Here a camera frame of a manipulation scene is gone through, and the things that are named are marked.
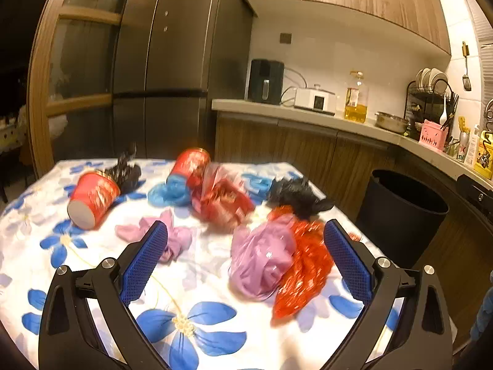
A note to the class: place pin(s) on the large red paper cup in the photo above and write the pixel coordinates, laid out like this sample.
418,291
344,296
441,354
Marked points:
92,200

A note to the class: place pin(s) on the black trash bin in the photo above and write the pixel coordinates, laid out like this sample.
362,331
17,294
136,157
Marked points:
396,219

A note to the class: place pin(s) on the small red paper cup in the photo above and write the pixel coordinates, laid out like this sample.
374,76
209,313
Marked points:
188,165

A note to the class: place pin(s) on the red printed plastic bag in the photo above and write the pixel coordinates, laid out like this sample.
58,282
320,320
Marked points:
223,204

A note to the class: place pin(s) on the wall socket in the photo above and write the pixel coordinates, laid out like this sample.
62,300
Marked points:
285,38

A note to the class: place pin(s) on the steel bowl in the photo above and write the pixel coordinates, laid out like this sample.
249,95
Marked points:
391,123

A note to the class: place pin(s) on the white plate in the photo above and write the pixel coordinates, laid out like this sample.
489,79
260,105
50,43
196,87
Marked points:
439,77
423,78

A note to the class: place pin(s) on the cooking oil bottle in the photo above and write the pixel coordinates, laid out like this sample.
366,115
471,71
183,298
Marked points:
356,104

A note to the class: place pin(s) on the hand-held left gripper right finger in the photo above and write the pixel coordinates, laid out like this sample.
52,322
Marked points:
346,258

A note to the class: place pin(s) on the white plastic bottle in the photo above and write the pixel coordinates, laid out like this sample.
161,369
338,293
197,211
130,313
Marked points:
472,148

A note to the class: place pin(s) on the yellow package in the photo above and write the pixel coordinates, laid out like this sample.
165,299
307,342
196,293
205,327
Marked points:
484,156

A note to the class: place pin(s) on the dark steel refrigerator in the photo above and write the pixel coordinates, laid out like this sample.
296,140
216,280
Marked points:
173,65

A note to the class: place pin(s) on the wooden kitchen counter cabinet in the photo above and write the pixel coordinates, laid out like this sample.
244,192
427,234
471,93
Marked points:
269,142

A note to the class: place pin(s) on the blue plastic bag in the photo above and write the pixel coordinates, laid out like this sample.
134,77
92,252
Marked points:
167,195

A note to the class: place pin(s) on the person's right hand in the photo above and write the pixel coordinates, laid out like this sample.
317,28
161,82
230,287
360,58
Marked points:
484,312

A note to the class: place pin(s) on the hanging metal spatula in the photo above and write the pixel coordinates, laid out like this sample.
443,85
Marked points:
466,81

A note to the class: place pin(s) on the wooden framed glass door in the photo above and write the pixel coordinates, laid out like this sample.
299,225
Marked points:
38,84

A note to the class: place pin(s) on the white spoon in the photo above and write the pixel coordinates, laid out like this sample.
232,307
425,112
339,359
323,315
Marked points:
443,115

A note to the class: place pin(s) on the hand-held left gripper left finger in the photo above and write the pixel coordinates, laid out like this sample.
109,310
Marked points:
144,262

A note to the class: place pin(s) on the purple plastic bag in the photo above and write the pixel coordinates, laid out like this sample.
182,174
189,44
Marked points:
262,258

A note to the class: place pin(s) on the blue floral tablecloth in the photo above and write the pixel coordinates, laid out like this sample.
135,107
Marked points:
210,242

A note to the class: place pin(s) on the pink utensil holder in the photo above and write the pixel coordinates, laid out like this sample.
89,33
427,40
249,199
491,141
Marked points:
433,137

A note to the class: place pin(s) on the dining table with cloth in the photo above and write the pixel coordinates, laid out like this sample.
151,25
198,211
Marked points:
11,135

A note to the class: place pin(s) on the white electric cooker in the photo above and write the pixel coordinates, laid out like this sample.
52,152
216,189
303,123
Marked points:
314,100

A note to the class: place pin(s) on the small pink plastic bag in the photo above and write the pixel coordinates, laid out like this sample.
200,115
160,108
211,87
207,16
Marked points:
179,239

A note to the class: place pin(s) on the black stove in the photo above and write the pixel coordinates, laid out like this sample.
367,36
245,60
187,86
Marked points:
475,192

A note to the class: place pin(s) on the crumpled black plastic bag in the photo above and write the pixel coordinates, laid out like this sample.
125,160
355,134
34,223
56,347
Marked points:
292,196
125,175

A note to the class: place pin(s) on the black dish rack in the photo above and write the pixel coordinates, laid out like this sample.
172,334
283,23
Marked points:
423,104

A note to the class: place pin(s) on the orange-red plastic bag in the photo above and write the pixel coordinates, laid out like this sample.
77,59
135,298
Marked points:
308,266

